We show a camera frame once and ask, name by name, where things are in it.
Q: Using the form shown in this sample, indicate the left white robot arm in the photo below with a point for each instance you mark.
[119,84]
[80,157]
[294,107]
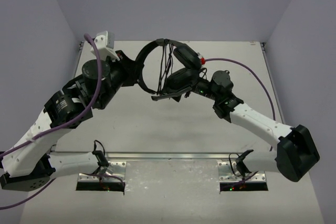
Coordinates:
[30,164]

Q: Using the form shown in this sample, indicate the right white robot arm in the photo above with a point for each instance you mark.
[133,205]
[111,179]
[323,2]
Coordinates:
[294,151]

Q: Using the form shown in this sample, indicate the aluminium rail front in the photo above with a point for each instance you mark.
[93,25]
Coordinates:
[163,155]

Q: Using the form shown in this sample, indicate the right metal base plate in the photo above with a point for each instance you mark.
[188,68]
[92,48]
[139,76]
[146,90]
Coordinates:
[228,173]

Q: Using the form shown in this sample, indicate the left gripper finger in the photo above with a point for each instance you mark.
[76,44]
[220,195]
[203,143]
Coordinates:
[126,62]
[134,70]

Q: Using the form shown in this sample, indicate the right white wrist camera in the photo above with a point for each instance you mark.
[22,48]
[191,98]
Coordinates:
[202,59]

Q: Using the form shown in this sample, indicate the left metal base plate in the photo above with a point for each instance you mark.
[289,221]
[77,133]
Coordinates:
[116,169]

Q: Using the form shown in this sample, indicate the metal base plate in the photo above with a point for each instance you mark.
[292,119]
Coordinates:
[116,169]
[228,173]

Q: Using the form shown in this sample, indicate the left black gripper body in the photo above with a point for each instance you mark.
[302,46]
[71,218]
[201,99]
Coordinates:
[127,70]

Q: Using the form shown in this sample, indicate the black headset with microphone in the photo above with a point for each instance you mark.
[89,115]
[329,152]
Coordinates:
[181,71]

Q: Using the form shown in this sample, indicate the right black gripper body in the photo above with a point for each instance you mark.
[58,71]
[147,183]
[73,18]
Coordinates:
[201,87]

